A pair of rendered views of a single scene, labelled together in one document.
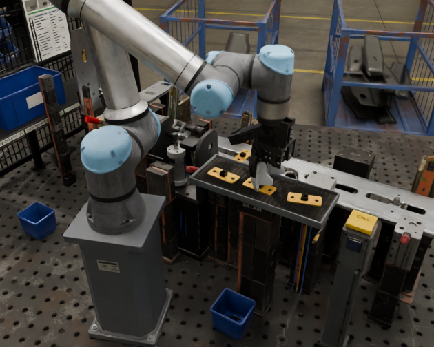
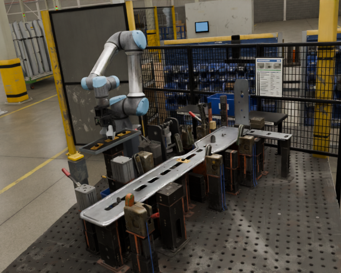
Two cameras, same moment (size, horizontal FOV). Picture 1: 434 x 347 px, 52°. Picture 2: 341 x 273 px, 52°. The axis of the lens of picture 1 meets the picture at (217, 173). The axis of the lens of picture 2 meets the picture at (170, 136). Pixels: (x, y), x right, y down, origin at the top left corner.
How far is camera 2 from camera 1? 252 cm
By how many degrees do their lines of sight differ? 86
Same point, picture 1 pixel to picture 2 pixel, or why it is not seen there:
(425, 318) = (84, 266)
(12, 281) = not seen: hidden behind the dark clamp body
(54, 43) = (270, 89)
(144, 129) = (129, 103)
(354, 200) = (127, 189)
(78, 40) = (239, 84)
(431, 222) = (96, 209)
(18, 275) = not seen: hidden behind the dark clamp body
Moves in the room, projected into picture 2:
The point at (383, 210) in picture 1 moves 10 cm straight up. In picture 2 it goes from (115, 196) to (111, 178)
